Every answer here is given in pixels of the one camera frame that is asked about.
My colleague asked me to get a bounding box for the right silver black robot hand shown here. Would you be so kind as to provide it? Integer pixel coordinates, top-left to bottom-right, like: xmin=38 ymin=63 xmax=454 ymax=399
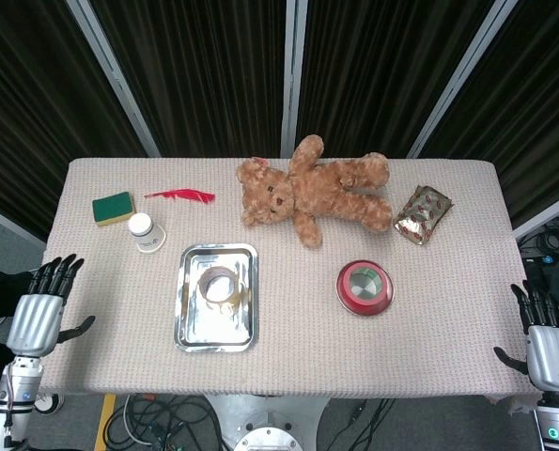
xmin=493 ymin=280 xmax=559 ymax=394

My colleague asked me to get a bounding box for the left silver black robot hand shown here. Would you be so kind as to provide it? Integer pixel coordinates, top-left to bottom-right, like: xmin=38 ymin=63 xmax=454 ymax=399
xmin=5 ymin=253 xmax=97 ymax=358

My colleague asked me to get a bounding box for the yellow clear tape roll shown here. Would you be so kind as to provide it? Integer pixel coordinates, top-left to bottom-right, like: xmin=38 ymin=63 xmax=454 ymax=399
xmin=198 ymin=266 xmax=239 ymax=304

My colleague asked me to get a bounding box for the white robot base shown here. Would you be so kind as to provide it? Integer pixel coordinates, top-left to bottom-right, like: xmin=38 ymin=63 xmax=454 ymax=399
xmin=203 ymin=393 xmax=332 ymax=451

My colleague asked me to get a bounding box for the white caster wheel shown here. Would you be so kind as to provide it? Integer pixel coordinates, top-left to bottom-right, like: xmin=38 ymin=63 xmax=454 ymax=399
xmin=34 ymin=392 xmax=65 ymax=417

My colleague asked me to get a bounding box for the green yellow sponge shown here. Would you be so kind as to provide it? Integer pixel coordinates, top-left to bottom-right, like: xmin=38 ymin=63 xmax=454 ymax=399
xmin=91 ymin=191 xmax=137 ymax=227

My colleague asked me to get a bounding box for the white paper cup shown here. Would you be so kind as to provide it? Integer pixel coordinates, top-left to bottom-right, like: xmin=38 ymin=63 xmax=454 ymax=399
xmin=128 ymin=212 xmax=167 ymax=255

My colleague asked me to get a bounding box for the rectangular stainless steel tray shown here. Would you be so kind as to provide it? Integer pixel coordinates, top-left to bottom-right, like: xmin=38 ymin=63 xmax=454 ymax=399
xmin=174 ymin=242 xmax=260 ymax=353

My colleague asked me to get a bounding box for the gold red snack packet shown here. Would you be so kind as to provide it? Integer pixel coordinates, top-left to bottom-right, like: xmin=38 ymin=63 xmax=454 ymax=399
xmin=391 ymin=184 xmax=455 ymax=246

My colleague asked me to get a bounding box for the red wrapper strip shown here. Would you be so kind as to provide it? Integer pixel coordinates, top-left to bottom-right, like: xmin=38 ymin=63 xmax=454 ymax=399
xmin=143 ymin=188 xmax=216 ymax=206

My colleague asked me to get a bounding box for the round stainless steel dish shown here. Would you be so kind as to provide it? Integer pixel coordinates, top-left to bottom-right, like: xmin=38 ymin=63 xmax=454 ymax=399
xmin=335 ymin=260 xmax=396 ymax=315

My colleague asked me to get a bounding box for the beige woven tablecloth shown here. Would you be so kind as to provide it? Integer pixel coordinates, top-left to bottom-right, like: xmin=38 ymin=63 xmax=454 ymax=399
xmin=39 ymin=157 xmax=543 ymax=415

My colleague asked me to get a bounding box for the brown teddy bear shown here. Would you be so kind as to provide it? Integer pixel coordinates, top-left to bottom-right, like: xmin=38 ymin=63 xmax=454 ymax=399
xmin=237 ymin=133 xmax=394 ymax=249

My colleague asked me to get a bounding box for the white partition rail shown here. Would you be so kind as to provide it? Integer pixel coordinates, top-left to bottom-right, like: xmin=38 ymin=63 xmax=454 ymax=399
xmin=513 ymin=200 xmax=559 ymax=241
xmin=0 ymin=200 xmax=46 ymax=246

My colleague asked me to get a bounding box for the black floor cable tangle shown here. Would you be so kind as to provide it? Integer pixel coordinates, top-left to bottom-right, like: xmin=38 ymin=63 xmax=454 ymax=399
xmin=103 ymin=394 xmax=226 ymax=451
xmin=518 ymin=219 xmax=559 ymax=265

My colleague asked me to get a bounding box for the white partition post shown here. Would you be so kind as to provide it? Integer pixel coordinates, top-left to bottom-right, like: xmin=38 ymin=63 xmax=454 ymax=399
xmin=407 ymin=0 xmax=520 ymax=160
xmin=66 ymin=0 xmax=162 ymax=159
xmin=280 ymin=0 xmax=309 ymax=159

